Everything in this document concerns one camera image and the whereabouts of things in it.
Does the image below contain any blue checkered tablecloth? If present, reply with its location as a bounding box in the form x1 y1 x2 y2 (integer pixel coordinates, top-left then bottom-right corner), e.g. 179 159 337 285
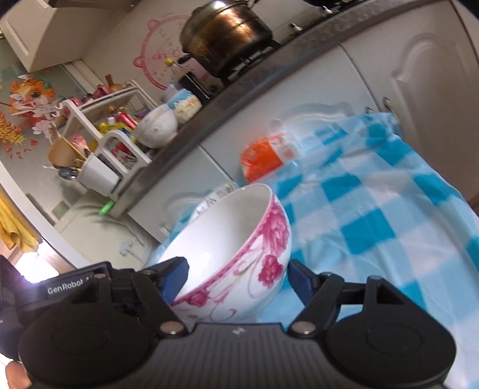
148 112 479 389

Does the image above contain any metal steamer pot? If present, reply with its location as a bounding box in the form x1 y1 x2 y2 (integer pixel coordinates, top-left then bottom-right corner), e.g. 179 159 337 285
179 0 274 77

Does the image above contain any white wall cabinet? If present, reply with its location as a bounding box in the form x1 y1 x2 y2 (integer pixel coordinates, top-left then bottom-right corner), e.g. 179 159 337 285
0 0 210 73

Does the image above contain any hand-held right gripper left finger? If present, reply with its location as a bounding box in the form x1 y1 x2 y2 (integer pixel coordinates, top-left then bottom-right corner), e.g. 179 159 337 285
69 256 190 337

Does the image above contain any white storage rack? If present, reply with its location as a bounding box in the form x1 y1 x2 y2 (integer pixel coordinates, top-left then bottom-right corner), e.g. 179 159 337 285
56 80 158 203

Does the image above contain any clear bottle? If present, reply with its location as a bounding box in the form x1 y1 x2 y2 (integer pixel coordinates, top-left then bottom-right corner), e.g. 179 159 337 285
165 58 188 94

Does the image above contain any paper dragon decoration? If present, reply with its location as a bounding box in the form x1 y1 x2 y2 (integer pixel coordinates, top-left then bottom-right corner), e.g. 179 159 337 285
7 75 62 135

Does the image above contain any white floral serving bowl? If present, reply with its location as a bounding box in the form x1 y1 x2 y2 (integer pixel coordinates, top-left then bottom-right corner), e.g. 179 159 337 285
134 104 179 149

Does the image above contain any white kitchen cabinet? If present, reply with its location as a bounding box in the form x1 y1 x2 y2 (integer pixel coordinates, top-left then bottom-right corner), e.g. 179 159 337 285
60 0 479 262

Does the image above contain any pink wall sticker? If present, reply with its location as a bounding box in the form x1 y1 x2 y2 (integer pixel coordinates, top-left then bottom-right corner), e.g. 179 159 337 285
133 15 195 90

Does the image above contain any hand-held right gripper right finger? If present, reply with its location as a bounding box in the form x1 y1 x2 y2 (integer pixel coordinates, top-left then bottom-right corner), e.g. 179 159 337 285
287 259 405 336

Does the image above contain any pink floral bowl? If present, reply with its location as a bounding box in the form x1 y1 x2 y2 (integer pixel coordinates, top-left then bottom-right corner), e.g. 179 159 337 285
157 183 292 322

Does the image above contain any white utensil holder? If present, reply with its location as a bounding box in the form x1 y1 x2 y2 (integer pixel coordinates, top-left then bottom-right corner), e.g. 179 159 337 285
77 153 122 197

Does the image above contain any orange packet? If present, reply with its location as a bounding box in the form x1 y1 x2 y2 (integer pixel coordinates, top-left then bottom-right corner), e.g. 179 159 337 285
239 127 300 182

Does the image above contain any gas stove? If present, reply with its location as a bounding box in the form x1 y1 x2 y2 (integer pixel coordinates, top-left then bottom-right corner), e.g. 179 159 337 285
225 0 337 81

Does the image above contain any large white floral plate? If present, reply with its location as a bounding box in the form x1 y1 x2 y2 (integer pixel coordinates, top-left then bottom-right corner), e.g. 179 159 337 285
189 183 240 223

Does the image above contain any blue white ceramic jar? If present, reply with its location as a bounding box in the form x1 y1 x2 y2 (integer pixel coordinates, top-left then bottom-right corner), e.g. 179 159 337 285
168 89 203 125

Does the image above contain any yellow towel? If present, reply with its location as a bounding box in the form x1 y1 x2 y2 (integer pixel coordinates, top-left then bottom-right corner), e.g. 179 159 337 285
0 187 40 253

